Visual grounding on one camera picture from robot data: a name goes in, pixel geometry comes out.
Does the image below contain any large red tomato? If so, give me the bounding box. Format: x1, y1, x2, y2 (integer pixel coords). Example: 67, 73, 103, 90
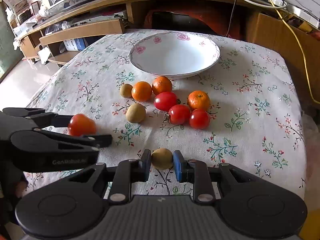
68, 114, 97, 137

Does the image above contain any brown longan fruit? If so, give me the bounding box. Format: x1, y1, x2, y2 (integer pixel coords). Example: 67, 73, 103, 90
151, 148, 173, 170
126, 103, 146, 124

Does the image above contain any red cherry tomato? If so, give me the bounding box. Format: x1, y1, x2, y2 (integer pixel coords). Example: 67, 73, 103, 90
168, 105, 190, 125
189, 109, 210, 129
153, 92, 178, 112

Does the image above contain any small brown longan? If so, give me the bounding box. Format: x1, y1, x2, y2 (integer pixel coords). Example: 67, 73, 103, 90
119, 83, 133, 98

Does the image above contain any orange tangerine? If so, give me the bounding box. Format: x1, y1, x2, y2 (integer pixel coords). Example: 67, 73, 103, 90
131, 81, 152, 102
187, 90, 210, 111
151, 76, 172, 95

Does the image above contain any floral white tablecloth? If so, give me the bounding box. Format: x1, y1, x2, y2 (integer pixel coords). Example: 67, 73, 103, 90
30, 29, 306, 197

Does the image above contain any wooden tv stand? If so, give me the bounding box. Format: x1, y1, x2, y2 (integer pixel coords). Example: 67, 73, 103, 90
17, 0, 259, 65

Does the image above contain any white floral ceramic plate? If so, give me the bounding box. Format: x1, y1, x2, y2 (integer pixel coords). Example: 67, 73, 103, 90
129, 31, 221, 79

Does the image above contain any cardboard box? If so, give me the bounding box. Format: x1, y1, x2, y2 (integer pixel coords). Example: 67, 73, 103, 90
246, 12, 320, 109

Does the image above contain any white power strip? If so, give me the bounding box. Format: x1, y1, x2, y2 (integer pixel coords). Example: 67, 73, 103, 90
272, 0, 319, 28

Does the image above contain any yellow cable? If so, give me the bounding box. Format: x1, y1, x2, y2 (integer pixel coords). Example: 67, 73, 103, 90
224, 0, 320, 99

